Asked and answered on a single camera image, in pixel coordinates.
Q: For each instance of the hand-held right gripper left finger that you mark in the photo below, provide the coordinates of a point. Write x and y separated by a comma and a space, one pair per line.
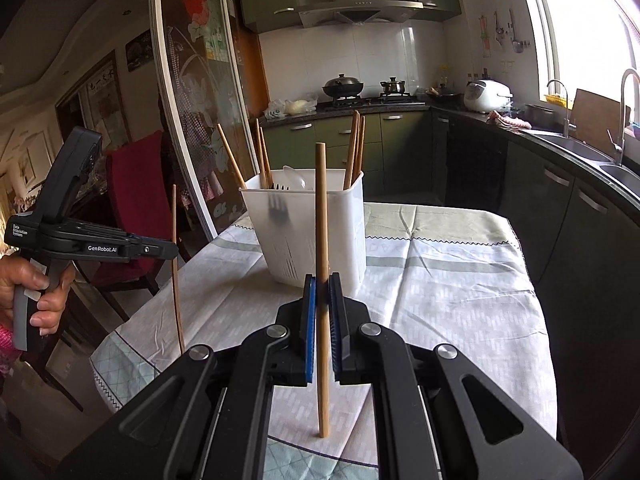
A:
310, 330

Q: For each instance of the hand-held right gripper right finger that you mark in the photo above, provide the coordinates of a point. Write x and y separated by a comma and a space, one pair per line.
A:
334, 330

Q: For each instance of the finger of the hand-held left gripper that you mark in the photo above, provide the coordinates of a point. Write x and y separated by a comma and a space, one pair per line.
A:
160, 250

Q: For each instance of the long brown chopstick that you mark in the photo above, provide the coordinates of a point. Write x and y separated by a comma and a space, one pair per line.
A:
176, 285
321, 210

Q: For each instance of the white plastic utensil holder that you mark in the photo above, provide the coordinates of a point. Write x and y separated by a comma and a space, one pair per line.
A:
345, 240

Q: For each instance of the bunch of wooden chopsticks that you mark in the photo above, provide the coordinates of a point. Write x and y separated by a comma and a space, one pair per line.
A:
354, 150

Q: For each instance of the person's left forearm pink sleeve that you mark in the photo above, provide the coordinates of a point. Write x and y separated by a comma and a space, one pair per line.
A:
4, 350

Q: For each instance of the person's left hand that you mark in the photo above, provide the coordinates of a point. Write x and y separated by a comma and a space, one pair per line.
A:
15, 280

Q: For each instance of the chair with red cover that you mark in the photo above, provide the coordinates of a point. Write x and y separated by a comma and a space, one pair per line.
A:
135, 190

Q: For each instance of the metal fork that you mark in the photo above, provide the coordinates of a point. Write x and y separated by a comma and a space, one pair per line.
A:
277, 210

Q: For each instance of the patterned tablecloth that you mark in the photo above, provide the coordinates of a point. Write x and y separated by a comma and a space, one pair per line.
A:
450, 285

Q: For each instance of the dark framed picture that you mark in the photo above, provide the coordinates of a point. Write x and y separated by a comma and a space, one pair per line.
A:
139, 50

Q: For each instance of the clear plastic spoon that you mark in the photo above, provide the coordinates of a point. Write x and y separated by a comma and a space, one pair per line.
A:
295, 177

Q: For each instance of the frosted glass sliding door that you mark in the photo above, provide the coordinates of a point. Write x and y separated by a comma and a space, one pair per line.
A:
200, 85

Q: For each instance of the white plastic bag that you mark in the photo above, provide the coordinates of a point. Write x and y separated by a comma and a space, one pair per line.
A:
275, 111

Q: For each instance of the green kitchen cabinets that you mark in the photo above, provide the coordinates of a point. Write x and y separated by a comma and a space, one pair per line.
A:
395, 160

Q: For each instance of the clear bag with pale food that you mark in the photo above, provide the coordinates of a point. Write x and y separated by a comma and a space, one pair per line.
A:
300, 106

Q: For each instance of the dark kitchen cabinets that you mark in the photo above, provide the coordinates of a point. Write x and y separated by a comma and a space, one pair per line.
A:
475, 170

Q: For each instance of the gas stove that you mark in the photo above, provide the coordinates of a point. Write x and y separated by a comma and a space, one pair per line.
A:
375, 101

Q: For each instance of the black wok with lid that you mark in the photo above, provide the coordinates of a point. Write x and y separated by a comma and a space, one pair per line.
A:
342, 87

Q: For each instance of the small black pot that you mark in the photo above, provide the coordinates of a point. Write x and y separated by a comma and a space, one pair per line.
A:
393, 87

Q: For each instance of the black frying pan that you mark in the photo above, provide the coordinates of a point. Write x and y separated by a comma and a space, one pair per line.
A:
447, 95

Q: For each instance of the pink cloth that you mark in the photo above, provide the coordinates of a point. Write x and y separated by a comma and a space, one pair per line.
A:
510, 121

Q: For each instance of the white rice cooker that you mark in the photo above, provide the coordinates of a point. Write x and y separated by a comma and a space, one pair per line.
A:
485, 96

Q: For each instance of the steel kitchen sink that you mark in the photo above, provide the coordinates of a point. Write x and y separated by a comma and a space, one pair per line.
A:
555, 141

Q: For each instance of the yellow sponge rack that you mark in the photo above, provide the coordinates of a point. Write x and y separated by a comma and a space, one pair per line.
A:
555, 101

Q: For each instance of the brown cutting board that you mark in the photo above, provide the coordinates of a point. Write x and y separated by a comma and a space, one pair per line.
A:
595, 115

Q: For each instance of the hanging metal ladle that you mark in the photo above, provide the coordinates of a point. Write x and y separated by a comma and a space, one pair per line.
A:
517, 42

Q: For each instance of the tall chrome kitchen faucet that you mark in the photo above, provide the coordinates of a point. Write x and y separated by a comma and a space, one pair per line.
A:
621, 125

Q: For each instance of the kitchen window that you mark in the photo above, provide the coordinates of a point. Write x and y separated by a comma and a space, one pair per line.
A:
590, 35

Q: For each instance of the wall poster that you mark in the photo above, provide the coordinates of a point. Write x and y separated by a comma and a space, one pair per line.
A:
105, 105

